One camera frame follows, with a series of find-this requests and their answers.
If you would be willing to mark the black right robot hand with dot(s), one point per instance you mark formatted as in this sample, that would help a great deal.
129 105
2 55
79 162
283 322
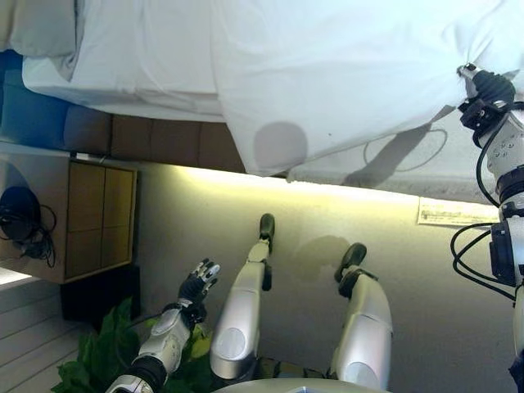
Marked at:
489 88

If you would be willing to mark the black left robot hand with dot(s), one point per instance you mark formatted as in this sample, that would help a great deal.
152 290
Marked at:
196 284

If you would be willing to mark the white duvet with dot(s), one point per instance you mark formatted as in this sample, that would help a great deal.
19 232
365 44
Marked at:
327 61

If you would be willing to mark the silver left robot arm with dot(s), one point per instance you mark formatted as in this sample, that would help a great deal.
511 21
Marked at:
163 335

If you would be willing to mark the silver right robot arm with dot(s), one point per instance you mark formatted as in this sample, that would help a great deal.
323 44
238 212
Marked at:
507 139

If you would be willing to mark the white bed sheet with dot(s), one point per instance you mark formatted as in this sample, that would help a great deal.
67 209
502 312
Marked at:
61 82

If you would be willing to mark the beige textured bedspread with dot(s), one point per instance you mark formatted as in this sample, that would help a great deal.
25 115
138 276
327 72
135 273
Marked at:
450 163

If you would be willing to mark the green leafy plant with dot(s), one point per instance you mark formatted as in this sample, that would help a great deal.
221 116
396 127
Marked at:
102 348

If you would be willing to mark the white and wood nightstand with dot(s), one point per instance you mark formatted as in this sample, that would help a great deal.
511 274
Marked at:
98 213

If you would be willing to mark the light grey woven rug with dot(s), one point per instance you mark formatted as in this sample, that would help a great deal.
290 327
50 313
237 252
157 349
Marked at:
450 213

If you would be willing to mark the grey robot torso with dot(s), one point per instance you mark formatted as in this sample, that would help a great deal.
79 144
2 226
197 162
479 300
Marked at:
303 388

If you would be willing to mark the blue grey upholstered headboard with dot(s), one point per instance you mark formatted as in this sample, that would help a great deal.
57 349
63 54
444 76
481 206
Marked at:
28 114

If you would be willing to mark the pale grey pillow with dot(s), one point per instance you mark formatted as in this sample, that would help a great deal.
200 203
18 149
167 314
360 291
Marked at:
37 28

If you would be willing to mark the brown bed frame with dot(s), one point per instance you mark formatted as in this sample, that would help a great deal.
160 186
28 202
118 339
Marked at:
172 139

